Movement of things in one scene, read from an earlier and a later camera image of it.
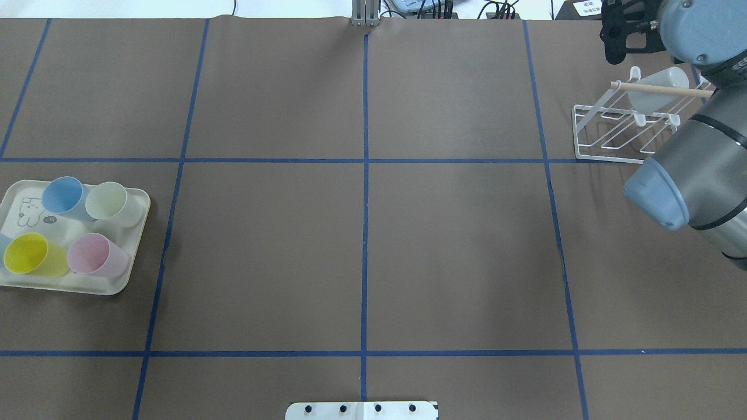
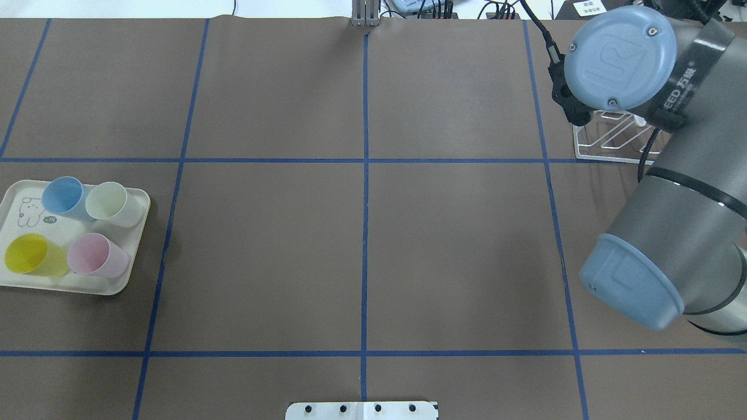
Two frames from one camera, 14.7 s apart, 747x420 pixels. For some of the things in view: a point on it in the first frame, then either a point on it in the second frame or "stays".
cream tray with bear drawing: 23,210 stays
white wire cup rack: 614,130 stays
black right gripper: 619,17 -> 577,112
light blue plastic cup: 65,195 stays
